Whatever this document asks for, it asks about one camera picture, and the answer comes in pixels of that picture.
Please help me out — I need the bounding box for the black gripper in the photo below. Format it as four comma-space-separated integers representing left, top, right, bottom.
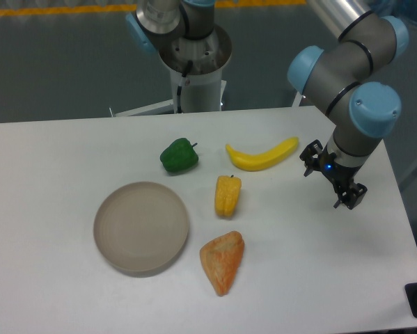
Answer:
299, 139, 368, 209

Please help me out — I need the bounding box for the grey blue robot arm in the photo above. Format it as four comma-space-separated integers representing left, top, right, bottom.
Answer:
125, 1, 409, 209

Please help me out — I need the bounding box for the yellow pepper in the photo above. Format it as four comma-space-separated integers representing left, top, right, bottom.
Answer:
214, 175, 242, 217

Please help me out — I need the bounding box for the green pepper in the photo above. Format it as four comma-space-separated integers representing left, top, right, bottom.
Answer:
159, 138, 198, 173

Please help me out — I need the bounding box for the yellow banana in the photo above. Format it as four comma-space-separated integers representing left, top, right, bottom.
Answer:
225, 136, 299, 172

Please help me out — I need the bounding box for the orange bread pastry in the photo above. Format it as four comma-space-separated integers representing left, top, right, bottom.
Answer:
199, 231, 245, 296

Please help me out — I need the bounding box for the beige round plate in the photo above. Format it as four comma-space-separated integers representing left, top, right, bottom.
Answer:
93, 182, 189, 276

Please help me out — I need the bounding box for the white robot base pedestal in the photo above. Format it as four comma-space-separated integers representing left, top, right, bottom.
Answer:
114, 24, 233, 117

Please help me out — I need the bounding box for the black cable on pedestal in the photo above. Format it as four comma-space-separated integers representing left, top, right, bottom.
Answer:
175, 59, 194, 114

